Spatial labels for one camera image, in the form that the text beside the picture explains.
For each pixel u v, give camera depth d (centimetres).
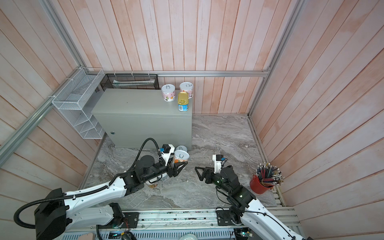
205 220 74
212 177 67
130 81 88
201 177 69
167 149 62
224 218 73
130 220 73
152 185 82
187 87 79
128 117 79
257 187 73
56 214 40
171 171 63
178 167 65
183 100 73
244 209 55
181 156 68
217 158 70
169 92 76
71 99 77
